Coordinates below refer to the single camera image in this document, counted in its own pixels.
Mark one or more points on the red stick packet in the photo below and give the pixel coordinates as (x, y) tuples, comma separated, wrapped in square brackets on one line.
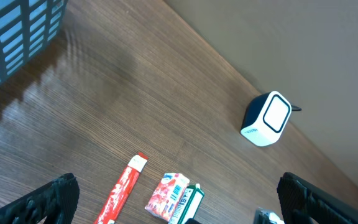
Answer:
[(122, 189)]

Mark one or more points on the white barcode scanner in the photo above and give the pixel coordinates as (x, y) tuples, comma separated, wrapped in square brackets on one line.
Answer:
[(265, 118)]

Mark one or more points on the red Kleenex tissue pack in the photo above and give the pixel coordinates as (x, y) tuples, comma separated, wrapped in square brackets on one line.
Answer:
[(167, 195)]

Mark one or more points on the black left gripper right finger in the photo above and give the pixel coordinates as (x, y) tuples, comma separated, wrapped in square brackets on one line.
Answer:
[(302, 202)]

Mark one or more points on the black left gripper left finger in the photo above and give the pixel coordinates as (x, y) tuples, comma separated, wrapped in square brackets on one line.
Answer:
[(54, 202)]

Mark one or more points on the dark green small box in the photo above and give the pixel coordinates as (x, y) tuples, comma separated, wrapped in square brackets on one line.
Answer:
[(188, 205)]

